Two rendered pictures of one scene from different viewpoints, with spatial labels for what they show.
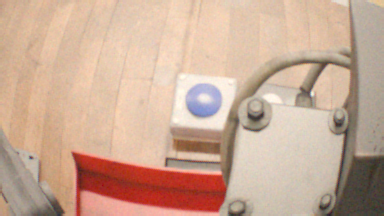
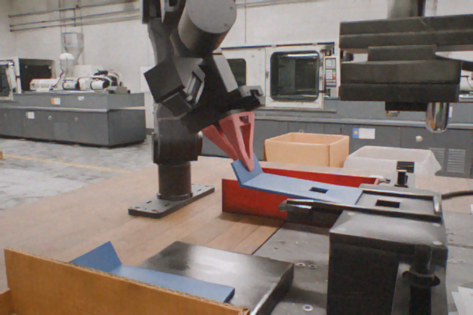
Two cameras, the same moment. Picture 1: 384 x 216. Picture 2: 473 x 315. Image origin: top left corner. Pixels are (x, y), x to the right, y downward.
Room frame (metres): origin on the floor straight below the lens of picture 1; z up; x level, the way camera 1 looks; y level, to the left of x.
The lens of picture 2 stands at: (-0.14, 0.02, 1.12)
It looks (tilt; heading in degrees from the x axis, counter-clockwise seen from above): 9 degrees down; 11
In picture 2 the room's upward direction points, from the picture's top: straight up
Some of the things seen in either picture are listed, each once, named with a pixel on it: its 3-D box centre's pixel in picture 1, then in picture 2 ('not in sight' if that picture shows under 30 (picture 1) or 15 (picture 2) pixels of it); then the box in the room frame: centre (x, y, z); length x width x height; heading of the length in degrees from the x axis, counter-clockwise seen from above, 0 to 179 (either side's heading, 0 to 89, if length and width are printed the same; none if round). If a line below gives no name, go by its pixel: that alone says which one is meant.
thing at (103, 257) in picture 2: not in sight; (147, 278); (0.19, 0.18, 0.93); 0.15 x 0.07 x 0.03; 80
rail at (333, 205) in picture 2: not in sight; (374, 219); (0.28, -0.04, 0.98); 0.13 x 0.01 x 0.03; 77
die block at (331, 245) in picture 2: not in sight; (390, 248); (0.30, -0.06, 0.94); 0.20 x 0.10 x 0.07; 167
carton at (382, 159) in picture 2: not in sight; (391, 187); (2.75, -0.48, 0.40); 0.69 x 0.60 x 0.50; 163
